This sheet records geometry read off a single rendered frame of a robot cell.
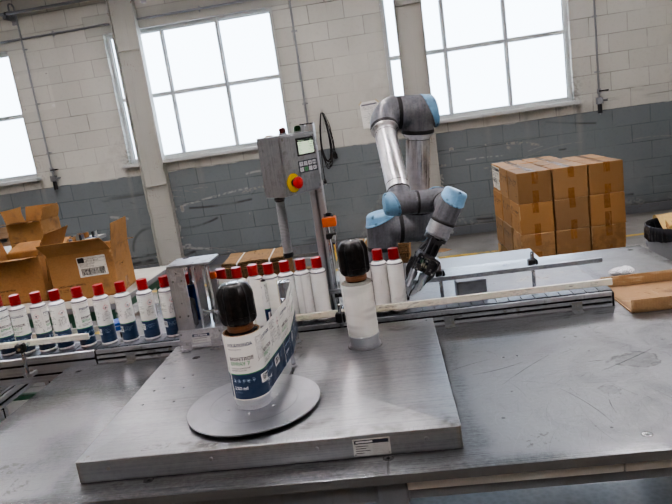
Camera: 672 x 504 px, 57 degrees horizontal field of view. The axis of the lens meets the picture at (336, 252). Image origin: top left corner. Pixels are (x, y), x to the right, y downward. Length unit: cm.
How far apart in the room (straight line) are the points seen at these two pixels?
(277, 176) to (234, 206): 568
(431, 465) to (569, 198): 418
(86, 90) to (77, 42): 54
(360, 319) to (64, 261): 213
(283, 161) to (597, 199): 374
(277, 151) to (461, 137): 552
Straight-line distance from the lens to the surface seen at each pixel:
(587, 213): 534
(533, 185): 519
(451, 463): 127
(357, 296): 166
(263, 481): 130
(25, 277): 371
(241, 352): 140
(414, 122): 221
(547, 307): 201
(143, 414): 160
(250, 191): 754
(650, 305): 202
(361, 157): 732
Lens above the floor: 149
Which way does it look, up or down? 12 degrees down
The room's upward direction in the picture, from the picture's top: 8 degrees counter-clockwise
